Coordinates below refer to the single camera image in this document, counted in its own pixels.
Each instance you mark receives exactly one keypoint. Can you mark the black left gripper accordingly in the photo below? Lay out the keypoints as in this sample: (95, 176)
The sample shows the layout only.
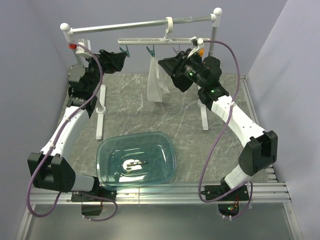
(111, 61)

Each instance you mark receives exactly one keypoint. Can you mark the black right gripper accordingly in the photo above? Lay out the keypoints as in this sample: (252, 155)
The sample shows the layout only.
(177, 63)

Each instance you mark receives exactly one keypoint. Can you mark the teal plastic clip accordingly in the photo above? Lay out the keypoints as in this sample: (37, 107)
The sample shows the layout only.
(125, 51)
(151, 50)

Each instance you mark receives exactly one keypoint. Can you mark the white plastic clip hanger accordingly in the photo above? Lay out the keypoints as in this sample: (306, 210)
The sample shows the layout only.
(166, 40)

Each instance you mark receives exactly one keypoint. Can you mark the white underwear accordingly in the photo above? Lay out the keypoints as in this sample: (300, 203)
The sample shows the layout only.
(156, 85)

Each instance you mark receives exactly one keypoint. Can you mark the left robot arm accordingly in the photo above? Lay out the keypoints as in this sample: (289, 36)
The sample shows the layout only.
(49, 168)

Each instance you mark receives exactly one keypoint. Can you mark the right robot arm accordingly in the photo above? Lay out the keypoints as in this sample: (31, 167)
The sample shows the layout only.
(260, 147)

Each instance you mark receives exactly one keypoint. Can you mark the purple plastic clip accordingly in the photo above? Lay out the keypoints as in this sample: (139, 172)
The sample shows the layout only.
(176, 51)

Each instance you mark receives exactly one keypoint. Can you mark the orange plastic clip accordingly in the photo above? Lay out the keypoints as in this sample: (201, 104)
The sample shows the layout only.
(201, 52)

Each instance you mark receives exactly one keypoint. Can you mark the teal transparent plastic basin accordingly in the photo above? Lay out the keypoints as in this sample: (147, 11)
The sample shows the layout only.
(135, 160)

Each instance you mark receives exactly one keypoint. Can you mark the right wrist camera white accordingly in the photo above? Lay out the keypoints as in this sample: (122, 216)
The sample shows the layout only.
(198, 44)

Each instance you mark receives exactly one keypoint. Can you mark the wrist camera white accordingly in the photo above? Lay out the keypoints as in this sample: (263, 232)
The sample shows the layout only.
(198, 44)
(81, 48)

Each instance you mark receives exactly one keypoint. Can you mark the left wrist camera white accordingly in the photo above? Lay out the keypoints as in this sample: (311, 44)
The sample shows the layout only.
(81, 48)

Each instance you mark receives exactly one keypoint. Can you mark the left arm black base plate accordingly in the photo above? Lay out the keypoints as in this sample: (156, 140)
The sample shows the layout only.
(93, 203)

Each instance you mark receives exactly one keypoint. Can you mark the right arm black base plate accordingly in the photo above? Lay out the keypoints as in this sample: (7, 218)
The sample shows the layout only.
(233, 204)

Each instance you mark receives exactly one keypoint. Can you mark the aluminium rail frame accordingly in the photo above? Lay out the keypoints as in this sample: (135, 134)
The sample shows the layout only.
(173, 210)

